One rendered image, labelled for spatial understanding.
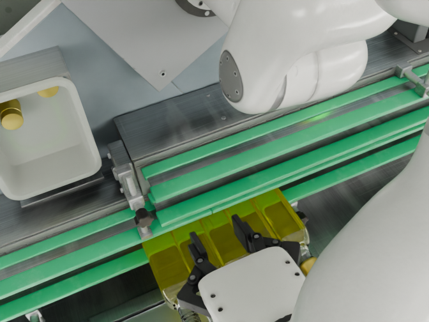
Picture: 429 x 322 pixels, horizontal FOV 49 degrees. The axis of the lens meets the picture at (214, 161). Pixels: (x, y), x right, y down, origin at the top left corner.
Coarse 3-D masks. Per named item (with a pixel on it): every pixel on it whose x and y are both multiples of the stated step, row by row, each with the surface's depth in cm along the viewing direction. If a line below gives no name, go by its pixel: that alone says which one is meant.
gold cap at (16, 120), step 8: (0, 104) 76; (8, 104) 75; (16, 104) 76; (0, 112) 75; (8, 112) 74; (16, 112) 74; (8, 120) 74; (16, 120) 75; (8, 128) 75; (16, 128) 76
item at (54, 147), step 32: (0, 96) 68; (32, 96) 78; (64, 96) 81; (0, 128) 80; (32, 128) 82; (64, 128) 85; (0, 160) 80; (32, 160) 87; (64, 160) 87; (96, 160) 84; (32, 192) 83
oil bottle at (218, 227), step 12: (216, 216) 89; (228, 216) 89; (204, 228) 89; (216, 228) 88; (228, 228) 87; (216, 240) 86; (228, 240) 86; (216, 252) 86; (228, 252) 84; (240, 252) 84
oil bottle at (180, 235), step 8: (192, 224) 88; (200, 224) 89; (176, 232) 87; (184, 232) 87; (200, 232) 87; (176, 240) 87; (184, 240) 86; (200, 240) 86; (208, 240) 86; (184, 248) 85; (208, 248) 85; (184, 256) 84; (208, 256) 84; (216, 256) 84; (192, 264) 83; (216, 264) 82
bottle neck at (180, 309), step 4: (176, 308) 81; (180, 308) 79; (184, 308) 79; (180, 312) 79; (184, 312) 79; (188, 312) 78; (192, 312) 79; (196, 312) 79; (180, 316) 80; (184, 316) 78; (188, 316) 78; (192, 316) 78; (196, 316) 78; (184, 320) 78; (188, 320) 78; (192, 320) 78; (196, 320) 78; (200, 320) 79
